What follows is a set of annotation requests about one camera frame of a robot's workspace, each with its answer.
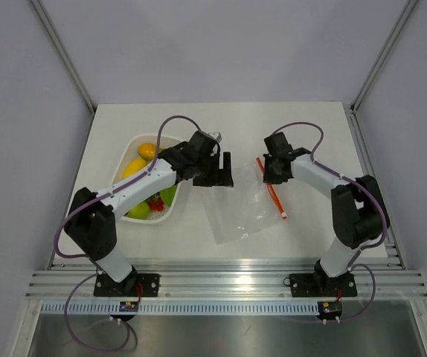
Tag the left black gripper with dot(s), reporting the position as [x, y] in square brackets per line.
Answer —
[220, 177]

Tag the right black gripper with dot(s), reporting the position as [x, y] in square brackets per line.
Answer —
[268, 178]

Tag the clear zip top bag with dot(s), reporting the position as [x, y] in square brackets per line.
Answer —
[244, 210]

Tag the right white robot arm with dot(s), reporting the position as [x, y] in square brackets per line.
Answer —
[358, 211]

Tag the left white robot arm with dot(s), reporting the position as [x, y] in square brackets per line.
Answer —
[93, 216]

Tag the orange green mango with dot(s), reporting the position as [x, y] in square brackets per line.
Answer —
[147, 151]

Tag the red strawberry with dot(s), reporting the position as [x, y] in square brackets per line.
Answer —
[156, 204]

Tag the white perforated fruit basket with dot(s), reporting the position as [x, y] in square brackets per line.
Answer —
[145, 184]

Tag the green apple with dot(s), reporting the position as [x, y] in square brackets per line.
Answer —
[140, 211]

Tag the right controller board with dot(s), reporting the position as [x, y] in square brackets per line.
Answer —
[330, 311]

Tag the controller board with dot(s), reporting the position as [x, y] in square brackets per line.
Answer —
[129, 306]
[330, 311]

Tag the left controller board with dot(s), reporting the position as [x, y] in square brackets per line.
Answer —
[129, 306]

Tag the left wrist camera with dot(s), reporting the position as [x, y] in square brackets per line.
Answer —
[217, 136]

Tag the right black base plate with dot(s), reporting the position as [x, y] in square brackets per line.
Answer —
[309, 285]

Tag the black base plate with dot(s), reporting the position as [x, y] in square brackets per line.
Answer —
[309, 285]
[134, 286]

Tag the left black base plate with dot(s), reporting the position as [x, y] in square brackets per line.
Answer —
[134, 286]

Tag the aluminium front rail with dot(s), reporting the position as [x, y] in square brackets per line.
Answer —
[233, 279]

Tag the right aluminium frame post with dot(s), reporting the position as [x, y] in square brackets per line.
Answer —
[391, 41]

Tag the aluminium frame post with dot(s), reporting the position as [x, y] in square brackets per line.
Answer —
[391, 41]
[55, 40]

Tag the white slotted cable duct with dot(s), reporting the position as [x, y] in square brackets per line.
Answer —
[203, 308]

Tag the left aluminium frame post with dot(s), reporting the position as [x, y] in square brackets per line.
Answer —
[55, 40]

